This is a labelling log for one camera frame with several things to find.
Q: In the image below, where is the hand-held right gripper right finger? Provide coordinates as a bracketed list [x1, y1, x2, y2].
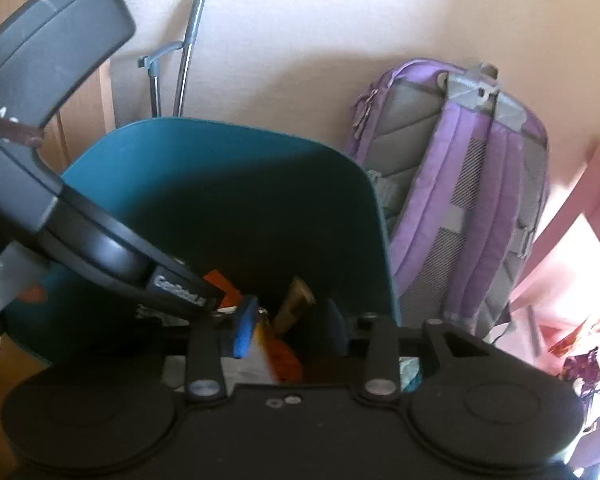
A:
[326, 299, 503, 403]

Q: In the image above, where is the red plastic bag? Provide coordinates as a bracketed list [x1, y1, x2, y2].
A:
[264, 335, 304, 384]

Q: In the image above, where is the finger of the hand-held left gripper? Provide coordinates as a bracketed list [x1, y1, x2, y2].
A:
[145, 255, 226, 319]

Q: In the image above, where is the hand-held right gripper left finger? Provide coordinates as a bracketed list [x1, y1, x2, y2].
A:
[182, 296, 261, 403]

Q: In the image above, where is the beige wooden door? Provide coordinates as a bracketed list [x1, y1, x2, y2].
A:
[55, 57, 117, 172]

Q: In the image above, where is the brown elastic band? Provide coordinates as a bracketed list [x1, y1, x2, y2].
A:
[0, 112, 45, 147]

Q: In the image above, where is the purple and grey backpack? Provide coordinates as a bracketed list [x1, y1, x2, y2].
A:
[347, 58, 551, 344]

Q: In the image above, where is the teal bin with deer print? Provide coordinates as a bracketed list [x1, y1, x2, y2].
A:
[2, 117, 402, 367]

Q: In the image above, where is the teal and cream zigzag quilt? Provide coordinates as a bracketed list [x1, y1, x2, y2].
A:
[399, 356, 424, 392]

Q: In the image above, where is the pink wooden chair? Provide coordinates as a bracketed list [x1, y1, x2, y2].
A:
[510, 140, 600, 461]

